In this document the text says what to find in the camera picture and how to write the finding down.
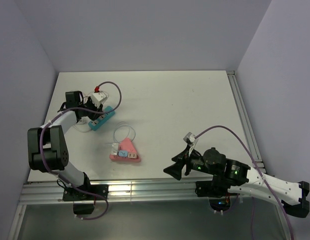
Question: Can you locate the pink triangular power strip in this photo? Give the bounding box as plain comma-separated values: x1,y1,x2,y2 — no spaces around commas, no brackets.
109,137,141,163

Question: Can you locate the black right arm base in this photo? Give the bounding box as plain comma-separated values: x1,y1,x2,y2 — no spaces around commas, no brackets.
195,180,236,211

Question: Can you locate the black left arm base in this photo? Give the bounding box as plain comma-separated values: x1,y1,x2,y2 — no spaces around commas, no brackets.
62,184,109,217

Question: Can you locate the brown charger plug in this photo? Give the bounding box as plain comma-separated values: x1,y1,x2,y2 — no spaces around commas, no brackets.
127,152,138,159

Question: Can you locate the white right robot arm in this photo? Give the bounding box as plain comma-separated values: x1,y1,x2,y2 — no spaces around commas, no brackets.
163,147,310,218

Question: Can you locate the white charger plug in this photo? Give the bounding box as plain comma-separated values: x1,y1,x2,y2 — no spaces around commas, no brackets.
110,142,119,156

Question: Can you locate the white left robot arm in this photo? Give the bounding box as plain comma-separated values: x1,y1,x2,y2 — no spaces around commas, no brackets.
27,90,106,200

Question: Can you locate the teal power strip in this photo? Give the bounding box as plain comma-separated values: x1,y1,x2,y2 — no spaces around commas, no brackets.
88,106,115,131

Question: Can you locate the blue charger plug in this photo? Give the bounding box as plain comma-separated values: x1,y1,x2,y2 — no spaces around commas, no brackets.
118,150,128,158

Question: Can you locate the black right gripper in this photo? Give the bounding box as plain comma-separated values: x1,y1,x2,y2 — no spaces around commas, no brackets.
163,145,219,180

